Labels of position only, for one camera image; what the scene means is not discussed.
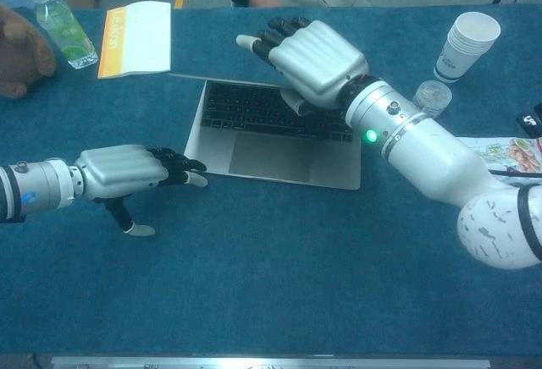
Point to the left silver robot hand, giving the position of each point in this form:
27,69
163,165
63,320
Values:
118,170

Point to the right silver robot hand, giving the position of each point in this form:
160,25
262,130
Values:
317,64

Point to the silver apple laptop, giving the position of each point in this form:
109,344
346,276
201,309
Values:
271,161

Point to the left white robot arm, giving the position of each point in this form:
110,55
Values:
38,187

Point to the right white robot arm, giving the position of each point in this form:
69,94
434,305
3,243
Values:
423,161

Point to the small clear plastic jar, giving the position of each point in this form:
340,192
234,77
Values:
434,96

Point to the blue table cloth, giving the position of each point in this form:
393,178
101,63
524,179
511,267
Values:
211,259

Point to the white and orange book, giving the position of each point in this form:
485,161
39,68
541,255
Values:
144,39

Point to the brown plush toy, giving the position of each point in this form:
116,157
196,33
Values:
21,60

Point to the green label water bottle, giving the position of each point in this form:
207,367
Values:
63,30

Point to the white printed snack bag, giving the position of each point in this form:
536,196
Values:
521,149

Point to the black device with white logo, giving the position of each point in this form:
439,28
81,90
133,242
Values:
531,122

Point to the aluminium frame rail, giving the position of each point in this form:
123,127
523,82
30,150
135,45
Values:
271,363

